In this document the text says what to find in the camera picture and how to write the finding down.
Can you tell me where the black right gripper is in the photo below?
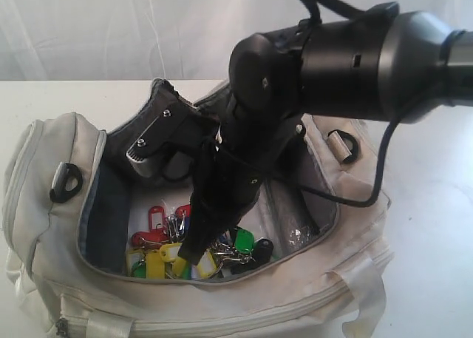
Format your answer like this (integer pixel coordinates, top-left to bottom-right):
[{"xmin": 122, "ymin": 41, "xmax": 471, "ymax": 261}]
[{"xmin": 178, "ymin": 95, "xmax": 302, "ymax": 265}]

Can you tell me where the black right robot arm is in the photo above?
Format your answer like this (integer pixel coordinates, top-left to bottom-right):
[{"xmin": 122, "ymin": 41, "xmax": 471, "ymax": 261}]
[{"xmin": 178, "ymin": 3, "xmax": 472, "ymax": 264}]

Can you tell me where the green key tag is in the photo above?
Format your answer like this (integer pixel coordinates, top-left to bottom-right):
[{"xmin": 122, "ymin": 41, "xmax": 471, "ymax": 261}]
[
  {"xmin": 234, "ymin": 229, "xmax": 254, "ymax": 254},
  {"xmin": 130, "ymin": 262, "xmax": 146, "ymax": 278}
]

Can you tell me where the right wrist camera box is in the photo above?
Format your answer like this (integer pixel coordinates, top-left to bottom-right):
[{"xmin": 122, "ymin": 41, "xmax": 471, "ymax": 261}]
[{"xmin": 126, "ymin": 101, "xmax": 218, "ymax": 178}]

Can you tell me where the black key tag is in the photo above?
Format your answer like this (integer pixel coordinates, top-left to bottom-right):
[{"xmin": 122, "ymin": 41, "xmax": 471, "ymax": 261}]
[
  {"xmin": 253, "ymin": 238, "xmax": 274, "ymax": 265},
  {"xmin": 230, "ymin": 261, "xmax": 256, "ymax": 275}
]

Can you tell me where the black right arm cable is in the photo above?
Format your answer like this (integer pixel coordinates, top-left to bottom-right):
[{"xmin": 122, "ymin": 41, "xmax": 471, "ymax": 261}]
[{"xmin": 258, "ymin": 0, "xmax": 466, "ymax": 208}]

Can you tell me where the white backdrop curtain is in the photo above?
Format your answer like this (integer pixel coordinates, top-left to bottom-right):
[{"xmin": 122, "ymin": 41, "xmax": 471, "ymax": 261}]
[{"xmin": 0, "ymin": 0, "xmax": 473, "ymax": 82}]

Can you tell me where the cream fabric duffel bag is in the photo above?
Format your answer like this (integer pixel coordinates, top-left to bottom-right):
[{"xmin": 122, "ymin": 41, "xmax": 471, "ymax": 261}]
[{"xmin": 1, "ymin": 79, "xmax": 392, "ymax": 337}]

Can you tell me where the red key tag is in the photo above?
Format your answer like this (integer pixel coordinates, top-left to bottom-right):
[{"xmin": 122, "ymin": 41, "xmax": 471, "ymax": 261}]
[
  {"xmin": 130, "ymin": 231, "xmax": 163, "ymax": 249},
  {"xmin": 148, "ymin": 206, "xmax": 166, "ymax": 232}
]

